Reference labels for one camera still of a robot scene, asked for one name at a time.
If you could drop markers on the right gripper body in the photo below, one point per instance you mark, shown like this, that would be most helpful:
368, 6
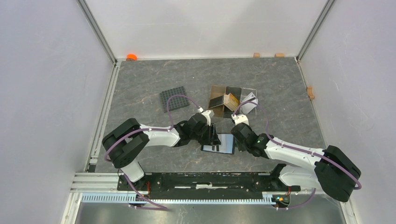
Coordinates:
241, 147

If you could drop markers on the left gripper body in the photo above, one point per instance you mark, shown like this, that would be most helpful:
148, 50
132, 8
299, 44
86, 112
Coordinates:
205, 136

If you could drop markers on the black card holder wallet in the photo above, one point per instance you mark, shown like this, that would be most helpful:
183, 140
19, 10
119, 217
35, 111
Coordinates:
225, 145

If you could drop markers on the black credit card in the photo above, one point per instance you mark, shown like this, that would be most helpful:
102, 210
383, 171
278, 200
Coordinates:
216, 102

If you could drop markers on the amber and black organizer box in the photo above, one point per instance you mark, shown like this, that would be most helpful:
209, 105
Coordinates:
219, 90

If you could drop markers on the orange card stack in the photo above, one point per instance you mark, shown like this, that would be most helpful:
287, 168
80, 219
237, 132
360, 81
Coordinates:
231, 102

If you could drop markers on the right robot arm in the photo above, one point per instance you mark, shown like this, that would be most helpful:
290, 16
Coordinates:
327, 169

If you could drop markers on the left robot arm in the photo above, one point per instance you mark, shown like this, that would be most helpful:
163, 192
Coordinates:
124, 143

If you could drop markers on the dark grey stud baseplate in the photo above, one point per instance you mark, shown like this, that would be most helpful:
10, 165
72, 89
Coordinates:
176, 102

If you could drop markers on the curved wooden piece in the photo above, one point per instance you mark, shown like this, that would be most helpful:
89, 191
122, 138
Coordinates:
310, 93

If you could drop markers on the orange round cap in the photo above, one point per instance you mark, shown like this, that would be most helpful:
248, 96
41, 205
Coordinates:
131, 57

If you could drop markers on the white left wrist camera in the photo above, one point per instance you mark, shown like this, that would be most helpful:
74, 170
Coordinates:
208, 114

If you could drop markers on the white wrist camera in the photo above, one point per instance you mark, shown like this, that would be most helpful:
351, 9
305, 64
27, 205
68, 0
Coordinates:
208, 114
240, 119

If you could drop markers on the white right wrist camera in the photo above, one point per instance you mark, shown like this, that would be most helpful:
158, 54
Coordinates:
240, 119

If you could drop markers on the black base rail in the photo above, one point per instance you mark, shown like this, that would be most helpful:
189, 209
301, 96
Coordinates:
211, 185

